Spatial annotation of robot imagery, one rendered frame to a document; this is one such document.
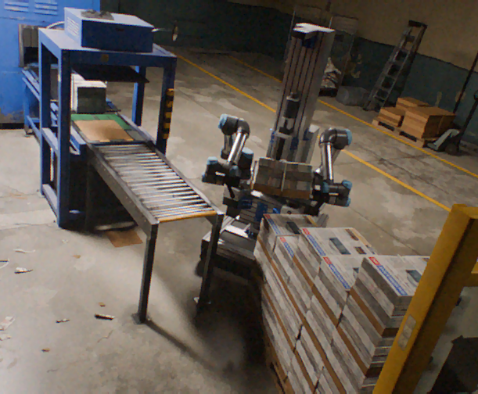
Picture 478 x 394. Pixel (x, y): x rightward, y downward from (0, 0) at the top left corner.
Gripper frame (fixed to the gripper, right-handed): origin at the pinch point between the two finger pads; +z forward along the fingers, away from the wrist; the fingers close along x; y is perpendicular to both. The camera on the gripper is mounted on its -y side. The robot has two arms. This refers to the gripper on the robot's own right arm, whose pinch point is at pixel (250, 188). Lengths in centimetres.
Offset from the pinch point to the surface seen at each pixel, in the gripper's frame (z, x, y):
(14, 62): -279, 240, 77
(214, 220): -20.7, -0.9, -26.8
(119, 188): -92, 11, -18
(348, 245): 56, -68, -17
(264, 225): 14.4, -4.1, -23.3
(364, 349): 56, -126, -53
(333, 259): 45, -86, -23
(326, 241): 44, -68, -17
